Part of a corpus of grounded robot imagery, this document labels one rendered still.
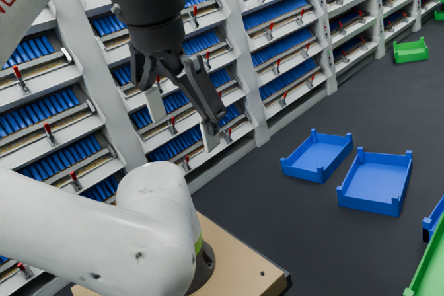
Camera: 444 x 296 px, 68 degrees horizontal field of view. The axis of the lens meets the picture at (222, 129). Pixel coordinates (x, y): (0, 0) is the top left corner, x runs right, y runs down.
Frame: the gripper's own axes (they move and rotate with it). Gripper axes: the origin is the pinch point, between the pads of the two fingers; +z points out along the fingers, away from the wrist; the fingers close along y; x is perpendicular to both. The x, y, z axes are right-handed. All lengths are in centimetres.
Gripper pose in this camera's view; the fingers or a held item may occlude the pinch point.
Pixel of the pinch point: (184, 127)
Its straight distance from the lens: 57.4
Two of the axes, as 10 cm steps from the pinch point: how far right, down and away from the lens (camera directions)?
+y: -7.5, -3.6, 5.6
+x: -6.5, 5.6, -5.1
